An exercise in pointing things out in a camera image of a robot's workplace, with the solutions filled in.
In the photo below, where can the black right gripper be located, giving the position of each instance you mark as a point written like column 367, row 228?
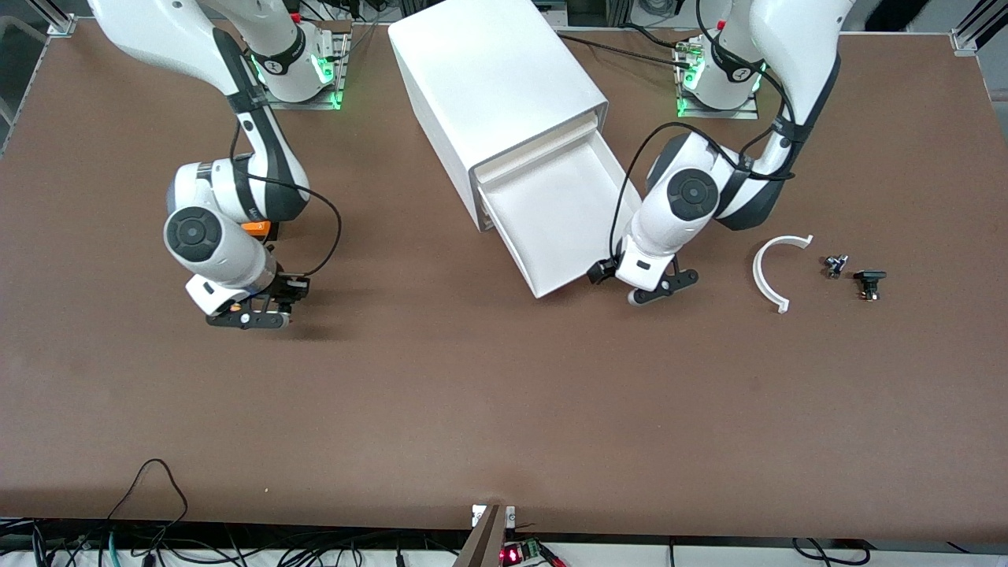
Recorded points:
column 288, row 288

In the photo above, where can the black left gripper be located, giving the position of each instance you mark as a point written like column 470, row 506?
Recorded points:
column 602, row 271

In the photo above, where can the white drawer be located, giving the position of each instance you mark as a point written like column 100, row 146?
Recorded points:
column 535, row 150
column 559, row 236

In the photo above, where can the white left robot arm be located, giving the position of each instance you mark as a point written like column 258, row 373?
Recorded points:
column 693, row 193

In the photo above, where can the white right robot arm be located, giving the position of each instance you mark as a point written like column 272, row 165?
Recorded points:
column 213, row 236

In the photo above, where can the white drawer cabinet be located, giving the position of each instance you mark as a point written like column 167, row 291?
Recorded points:
column 488, row 71

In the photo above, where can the orange box with hole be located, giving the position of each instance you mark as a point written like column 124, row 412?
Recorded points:
column 256, row 228

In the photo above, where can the white curved plastic arc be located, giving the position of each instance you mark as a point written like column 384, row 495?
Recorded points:
column 757, row 276

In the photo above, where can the circuit board with red light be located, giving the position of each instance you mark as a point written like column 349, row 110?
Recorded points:
column 524, row 554

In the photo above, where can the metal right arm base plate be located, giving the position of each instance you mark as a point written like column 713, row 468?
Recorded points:
column 299, row 105

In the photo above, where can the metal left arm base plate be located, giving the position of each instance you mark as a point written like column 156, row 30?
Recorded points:
column 717, row 114

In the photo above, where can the small grey black switch part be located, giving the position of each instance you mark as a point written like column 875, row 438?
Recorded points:
column 835, row 266

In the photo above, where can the black switch component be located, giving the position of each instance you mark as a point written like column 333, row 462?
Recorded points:
column 869, row 279

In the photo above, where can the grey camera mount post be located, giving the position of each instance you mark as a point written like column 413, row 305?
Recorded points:
column 484, row 543

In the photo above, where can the aluminium frame profile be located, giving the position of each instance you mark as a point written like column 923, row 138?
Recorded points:
column 972, row 27
column 59, row 20

